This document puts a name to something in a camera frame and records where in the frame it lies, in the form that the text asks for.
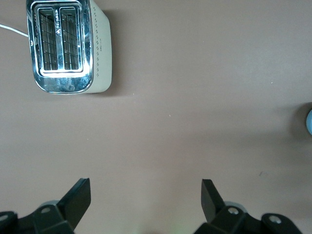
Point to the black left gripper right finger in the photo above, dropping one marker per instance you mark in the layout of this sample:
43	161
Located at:
214	207

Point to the brown table cover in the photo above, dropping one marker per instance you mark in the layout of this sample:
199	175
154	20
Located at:
170	122

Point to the blue bowl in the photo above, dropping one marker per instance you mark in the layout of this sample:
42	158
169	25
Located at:
310	122

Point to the beige chrome two-slot toaster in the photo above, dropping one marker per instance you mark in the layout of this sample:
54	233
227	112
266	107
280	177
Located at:
102	61

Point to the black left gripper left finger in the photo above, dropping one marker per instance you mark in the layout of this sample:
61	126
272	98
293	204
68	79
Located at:
73	207

